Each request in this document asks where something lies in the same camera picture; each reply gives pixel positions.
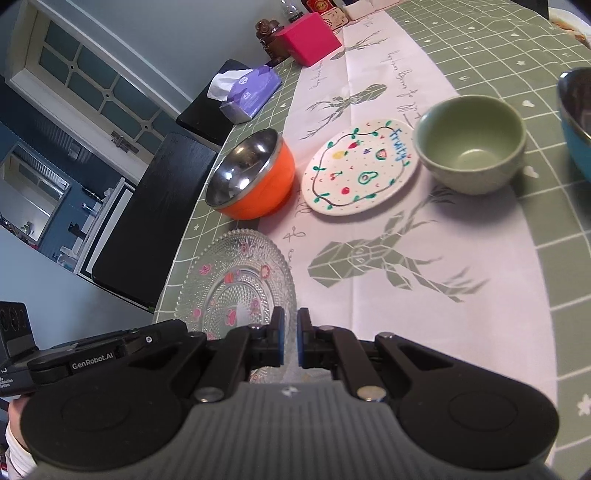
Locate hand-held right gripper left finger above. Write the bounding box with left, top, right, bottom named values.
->
left=124, top=307, right=286, bottom=402

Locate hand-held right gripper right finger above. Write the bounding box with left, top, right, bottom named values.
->
left=297, top=308, right=467, bottom=402

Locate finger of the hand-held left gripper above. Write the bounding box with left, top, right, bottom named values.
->
left=124, top=320, right=189, bottom=366

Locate clear glass flowered plate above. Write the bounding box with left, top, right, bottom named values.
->
left=174, top=228, right=297, bottom=384

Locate green ceramic bowl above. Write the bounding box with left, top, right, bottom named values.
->
left=412, top=95, right=528, bottom=195

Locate white deer-print table runner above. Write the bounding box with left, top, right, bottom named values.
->
left=265, top=4, right=561, bottom=384

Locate blue kitchen cabinet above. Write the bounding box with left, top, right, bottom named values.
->
left=0, top=138, right=107, bottom=273

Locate orange steel bowl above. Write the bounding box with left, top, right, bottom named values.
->
left=204, top=128, right=296, bottom=220

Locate white fruit-printed plate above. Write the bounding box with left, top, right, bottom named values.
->
left=301, top=118, right=421, bottom=217

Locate purple tissue pack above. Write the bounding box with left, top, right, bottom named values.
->
left=206, top=65, right=283, bottom=124

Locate white door with glass panes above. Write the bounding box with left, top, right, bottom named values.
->
left=7, top=4, right=197, bottom=155

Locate pink box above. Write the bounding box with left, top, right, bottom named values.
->
left=278, top=12, right=343, bottom=66

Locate brown figurine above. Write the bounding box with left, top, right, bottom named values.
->
left=255, top=19, right=296, bottom=68

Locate wooden radio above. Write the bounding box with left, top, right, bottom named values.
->
left=318, top=8, right=349, bottom=31

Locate glass jar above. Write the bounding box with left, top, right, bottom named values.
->
left=279, top=0, right=303, bottom=24

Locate blue steel bowl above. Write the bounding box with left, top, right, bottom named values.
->
left=556, top=68, right=591, bottom=183

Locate green checked tablecloth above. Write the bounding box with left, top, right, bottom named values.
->
left=152, top=0, right=591, bottom=480

